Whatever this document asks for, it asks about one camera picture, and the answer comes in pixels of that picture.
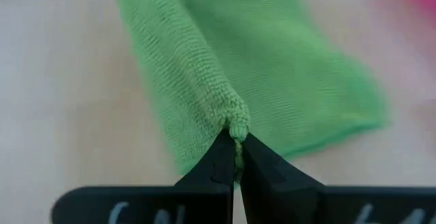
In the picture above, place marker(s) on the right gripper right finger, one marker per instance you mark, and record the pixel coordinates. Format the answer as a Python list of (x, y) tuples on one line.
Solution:
[(306, 203)]

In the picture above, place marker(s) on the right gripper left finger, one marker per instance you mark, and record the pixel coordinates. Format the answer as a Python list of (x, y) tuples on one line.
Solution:
[(170, 203)]

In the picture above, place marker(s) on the green microfiber towel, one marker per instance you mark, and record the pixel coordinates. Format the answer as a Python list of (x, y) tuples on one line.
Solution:
[(272, 64)]

